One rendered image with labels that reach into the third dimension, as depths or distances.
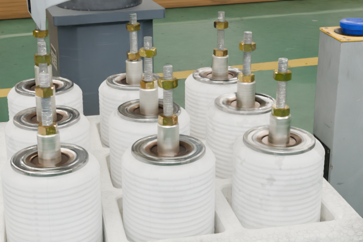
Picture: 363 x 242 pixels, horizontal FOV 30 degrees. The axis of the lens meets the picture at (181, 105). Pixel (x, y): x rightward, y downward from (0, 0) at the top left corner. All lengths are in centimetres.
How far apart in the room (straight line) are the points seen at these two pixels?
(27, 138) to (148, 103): 14
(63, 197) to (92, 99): 52
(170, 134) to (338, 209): 20
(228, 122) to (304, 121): 72
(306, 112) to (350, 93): 63
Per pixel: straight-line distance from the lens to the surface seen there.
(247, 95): 81
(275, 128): 70
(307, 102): 161
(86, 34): 112
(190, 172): 65
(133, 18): 88
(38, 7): 84
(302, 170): 69
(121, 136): 77
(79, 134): 76
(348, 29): 92
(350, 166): 96
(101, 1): 112
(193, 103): 91
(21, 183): 65
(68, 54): 113
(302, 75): 182
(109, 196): 76
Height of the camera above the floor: 52
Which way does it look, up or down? 20 degrees down
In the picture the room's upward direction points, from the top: straight up
